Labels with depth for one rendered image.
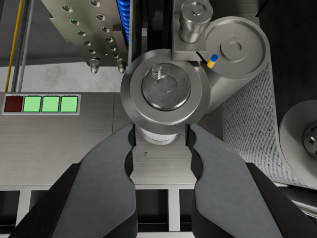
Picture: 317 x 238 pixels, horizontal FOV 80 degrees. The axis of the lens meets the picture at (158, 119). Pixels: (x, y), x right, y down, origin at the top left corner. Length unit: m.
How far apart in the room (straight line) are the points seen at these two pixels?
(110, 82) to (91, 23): 2.09
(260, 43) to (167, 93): 0.19
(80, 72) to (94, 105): 2.19
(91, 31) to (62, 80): 2.38
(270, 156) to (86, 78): 2.59
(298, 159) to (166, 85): 0.24
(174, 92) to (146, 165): 0.37
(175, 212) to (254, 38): 0.51
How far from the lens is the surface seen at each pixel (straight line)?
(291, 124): 0.38
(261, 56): 0.39
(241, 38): 0.38
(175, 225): 0.66
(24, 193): 0.75
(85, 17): 0.55
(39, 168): 0.72
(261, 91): 0.40
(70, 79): 2.89
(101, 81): 2.67
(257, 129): 0.40
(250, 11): 0.76
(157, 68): 0.28
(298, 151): 0.38
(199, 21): 0.27
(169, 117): 0.29
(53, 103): 0.72
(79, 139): 0.67
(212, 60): 0.27
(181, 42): 0.31
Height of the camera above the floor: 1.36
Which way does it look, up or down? 11 degrees down
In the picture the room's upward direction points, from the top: 180 degrees clockwise
